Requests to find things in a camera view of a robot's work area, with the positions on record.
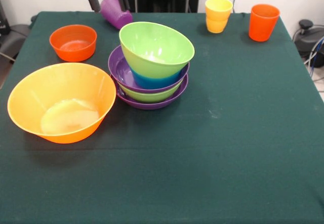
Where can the yellow cup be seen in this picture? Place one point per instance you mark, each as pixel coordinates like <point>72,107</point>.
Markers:
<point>216,28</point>
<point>219,9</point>

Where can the black device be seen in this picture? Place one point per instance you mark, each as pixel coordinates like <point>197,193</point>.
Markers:
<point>3,19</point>

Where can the dark green tablecloth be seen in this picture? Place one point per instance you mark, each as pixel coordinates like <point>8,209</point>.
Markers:
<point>157,183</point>

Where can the purple cup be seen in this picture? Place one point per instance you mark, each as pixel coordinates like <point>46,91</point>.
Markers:
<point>114,11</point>

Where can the green bowl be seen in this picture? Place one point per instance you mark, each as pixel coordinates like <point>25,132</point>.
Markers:
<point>152,96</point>
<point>152,42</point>

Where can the small blue bowl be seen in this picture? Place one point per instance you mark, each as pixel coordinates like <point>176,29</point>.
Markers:
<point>154,82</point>

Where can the small red bowl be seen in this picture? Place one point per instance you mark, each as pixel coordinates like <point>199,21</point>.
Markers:
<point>73,49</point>

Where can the red orange cup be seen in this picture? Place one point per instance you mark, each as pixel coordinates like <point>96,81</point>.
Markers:
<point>262,26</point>

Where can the purple bowl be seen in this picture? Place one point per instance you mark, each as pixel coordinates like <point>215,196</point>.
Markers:
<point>119,69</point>
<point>152,105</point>

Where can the large orange bowl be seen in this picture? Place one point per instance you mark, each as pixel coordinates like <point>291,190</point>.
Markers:
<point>33,95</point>

